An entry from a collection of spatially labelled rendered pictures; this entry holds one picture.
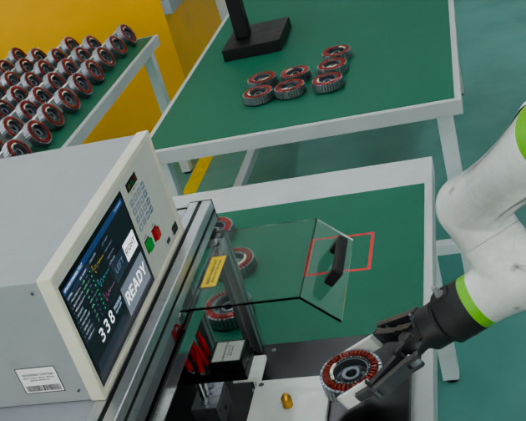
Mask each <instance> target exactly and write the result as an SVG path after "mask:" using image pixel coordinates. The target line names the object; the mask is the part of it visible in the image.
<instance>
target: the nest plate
mask: <svg viewBox="0 0 526 421"><path fill-rule="evenodd" d="M256 384H257V387H256V388H255V391H254V394H253V398H252V401H251V405H250V411H249V414H248V418H247V420H246V421H327V417H328V411H329V405H330V399H328V397H327V396H326V395H325V393H324V390H323V388H322V386H321V381H320V376H311V377H302V378H283V379H274V380H264V381H257V382H256ZM283 393H288V394H290V396H291V399H292V402H293V406H292V408H289V409H285V408H283V405H282V402H281V395H282V394H283Z"/></svg>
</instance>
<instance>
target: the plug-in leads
mask: <svg viewBox="0 0 526 421"><path fill-rule="evenodd" d="M176 326H177V327H178V330H177V332H176V331H175V329H176ZM182 326H183V324H182V325H181V326H180V325H178V324H175V325H174V330H172V332H171V333H172V336H173V338H174V342H176V340H177V338H178V336H179V334H180V330H181V328H182ZM197 335H198V338H199V342H200V345H201V347H202V349H203V352H202V350H201V349H200V348H199V347H198V346H197V345H196V343H195V340H194V341H193V343H192V346H191V348H190V356H191V362H192V363H194V362H196V365H197V368H198V374H199V375H202V374H205V369H204V367H205V368H207V367H209V361H208V360H207V359H208V358H210V357H211V354H212V353H211V352H210V350H209V349H208V347H207V345H206V343H205V340H204V338H203V337H202V336H201V335H200V333H199V331H198V330H197ZM202 363H203V364H202ZM185 366H186V367H187V372H189V373H191V370H195V367H194V366H192V364H191V363H190V360H189V359H188V358H187V359H186V362H185Z"/></svg>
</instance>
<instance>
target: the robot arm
mask: <svg viewBox="0 0 526 421"><path fill-rule="evenodd" d="M524 205H526V101H525V102H524V103H523V105H522V106H521V107H520V109H519V111H518V112H517V114H516V115H515V117H514V118H513V120H512V122H511V123H510V125H509V126H508V128H507V129H506V130H505V131H504V133H503V134H502V136H501V137H500V138H499V139H498V141H497V142H496V143H495V144H494V145H493V146H492V148H491V149H490V150H489V151H488V152H487V153H486V154H485V155H484V156H482V157H481V158H480V159H479V160H478V161H477V162H476V163H474V164H473V165H471V166H470V167H469V168H468V169H466V170H465V171H463V172H462V173H460V174H458V175H455V176H454V177H453V178H451V179H450V180H448V181H447V182H446V183H445V184H444V185H443V186H442V188H441V189H440V191H439V192H438V194H437V199H436V205H435V208H436V214H437V219H438V221H439V223H440V224H441V226H442V227H443V229H444V230H445V231H446V232H447V233H448V234H449V235H450V236H451V238H452V239H453V240H454V242H455V243H456V244H457V246H458V247H459V248H460V250H461V251H462V253H463V254H464V255H465V256H466V258H467V259H468V262H469V263H470V265H471V269H470V271H468V272H466V273H465V274H463V275H462V276H460V277H459V278H457V279H456V280H454V281H452V282H450V283H449V284H447V285H444V286H442V287H440V288H439V289H438V288H437V287H436V286H435V285H433V286H432V287H431V290H432V291H433V293H432V295H431V298H430V302H429V303H427V304H426V305H424V306H422V307H420V308H418V307H416V306H415V307H413V308H411V309H410V310H408V311H406V312H403V313H400V314H397V315H396V316H393V317H389V318H386V319H383V320H381V321H379V322H377V324H376V326H377V329H375V330H374V331H373V333H372V334H371V335H370V336H368V337H366V338H364V339H362V340H361V341H360V342H358V343H356V344H355V345H353V346H351V347H349V348H348V349H347V350H345V351H344V353H345V354H346V351H351V350H356V349H360V350H361V349H362V350H365V351H366V350H367V351H369V352H375V351H376V350H377V349H379V348H380V347H382V343H383V344H384V345H386V344H385V343H387V342H399V343H398V345H397V347H396V348H395V349H394V350H393V355H392V356H391V357H390V358H389V360H388V361H387V362H386V363H385V364H384V365H383V366H382V368H381V369H380V370H379V371H378V372H377V373H376V374H375V376H374V377H373V378H372V379H371V380H369V379H368V378H367V379H365V380H364V381H362V382H360V383H359V384H358V385H356V386H354V387H353V388H350V389H349V390H347V391H346V392H344V393H342V394H341V395H339V396H338V397H337V398H336V400H337V401H338V402H340V403H341V404H342V405H343V406H344V407H345V408H347V409H350V408H352V407H354V406H356V405H357V404H359V403H360V402H363V401H364V400H366V399H367V398H370V397H371V396H372V395H374V396H375V397H377V398H378V399H379V400H380V401H382V400H383V399H384V398H385V397H386V396H387V395H388V394H389V393H391V392H392V391H393V390H394V389H395V388H397V387H398V386H399V385H400V384H401V383H402V382H404V381H405V380H406V379H407V378H408V377H409V376H411V375H412V374H413V373H414V372H416V371H417V370H419V369H420V368H422V367H423V366H424V365H425V362H424V361H423V360H422V355H423V354H424V353H425V352H426V351H427V350H428V349H429V348H433V349H437V350H439V349H442V348H444V347H446V346H447V345H449V344H450V343H452V342H454V341H456V342H465V341H467V340H468V339H469V338H471V337H473V336H475V335H477V334H479V333H480V332H482V331H484V330H485V329H487V328H489V327H491V326H492V325H494V324H495V323H497V322H500V321H502V320H503V319H504V318H506V317H510V316H512V315H514V314H516V313H519V312H523V311H526V229H525V227H524V226H523V224H521V222H520V221H518V218H517V216H516V215H515V214H514V213H515V212H516V211H518V210H519V209H520V208H522V207H523V206H524ZM515 222H516V223H515ZM386 325H387V326H386ZM380 341H381V342H380ZM400 352H402V353H403V354H404V355H406V356H407V357H406V358H405V357H404V356H403V355H401V353H400Z"/></svg>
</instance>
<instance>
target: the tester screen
mask: <svg viewBox="0 0 526 421"><path fill-rule="evenodd" d="M131 230H133V228H132V226H131V224H130V221H129V218H128V215H127V213H126V210H125V208H124V205H123V202H122V200H121V198H119V200H118V202H117V204H116V205H115V207H114V208H113V210H112V211H111V213H110V214H109V217H108V218H107V220H106V221H105V222H104V224H103V226H102V228H101V229H100V231H99V233H98V234H97V235H96V237H95V238H94V241H93V242H92V244H91V245H90V247H89V249H88V250H87V251H86V253H85V255H84V256H83V258H82V260H81V262H80V263H79V264H78V266H77V268H76V269H75V271H74V273H73V275H72V276H71V277H70V279H69V280H68V282H67V284H66V286H65V287H64V289H63V290H62V293H63V296H64V298H65V300H66V302H67V304H68V307H69V309H70V311H71V313H72V314H73V318H74V320H75V322H76V323H77V326H78V329H79V331H80V332H81V334H82V337H83V339H84V341H85V343H86V346H87V348H88V350H89V352H90V354H91V357H92V359H93V361H94V363H95V366H96V368H97V369H98V371H99V374H100V377H101V378H102V380H104V377H105V375H106V373H107V372H108V370H109V367H110V365H111V363H112V361H113V360H114V356H115V354H116V352H117V351H118V349H119V346H120V344H121V342H122V341H123V339H124V335H125V333H126V332H127V330H128V328H129V325H130V323H131V322H132V320H133V318H134V314H135V313H136V311H137V309H138V307H139V304H140V303H141V301H142V299H143V297H144V294H145V292H146V290H147V288H148V286H149V284H150V282H151V280H152V277H150V279H149V281H148V283H147V285H146V288H145V289H144V292H143V294H142V296H141V298H140V299H139V302H138V304H137V306H136V308H135V309H134V313H133V315H132V316H131V315H130V313H129V309H128V308H127V305H126V303H125V300H124V298H123V295H122V293H121V291H120V289H121V287H122V285H123V284H124V281H125V280H126V278H127V276H128V274H129V272H130V270H131V268H132V266H133V264H134V263H135V261H136V259H137V257H138V255H139V253H140V251H141V249H140V247H139V243H138V241H137V238H136V236H135V234H134V236H135V238H136V241H137V243H138V246H137V248H136V249H135V251H134V254H133V255H132V257H131V259H130V260H129V263H128V265H127V266H126V268H125V270H124V272H123V274H122V276H121V277H120V279H119V282H117V280H116V278H115V276H114V273H113V270H112V268H111V265H112V263H113V262H114V259H115V257H116V256H117V255H118V253H119V250H120V249H121V247H122V245H123V244H124V242H125V240H126V238H127V236H128V235H129V233H130V231H131ZM133 232H134V230H133ZM111 307H112V309H113V311H114V315H115V316H116V318H117V320H116V322H115V324H114V326H113V328H112V330H111V332H110V334H109V336H108V338H107V340H106V342H105V344H104V345H103V344H102V342H101V340H100V338H99V335H98V330H99V328H100V326H101V324H102V323H103V321H104V319H105V317H106V315H107V313H108V311H109V309H110V308H111ZM124 311H125V312H126V314H127V317H128V321H127V322H126V324H125V326H124V329H123V331H122V333H121V335H120V337H119V340H118V341H117V343H116V345H115V347H114V350H113V351H112V353H111V355H110V357H109V360H108V361H107V364H106V366H105V368H104V370H103V372H102V373H101V371H100V368H99V365H98V363H99V360H100V358H101V357H102V355H103V353H104V350H105V348H106V347H107V345H108V343H109V340H110V338H111V337H112V335H113V333H114V330H115V328H116V327H117V325H118V323H119V320H120V318H121V317H122V315H123V313H124Z"/></svg>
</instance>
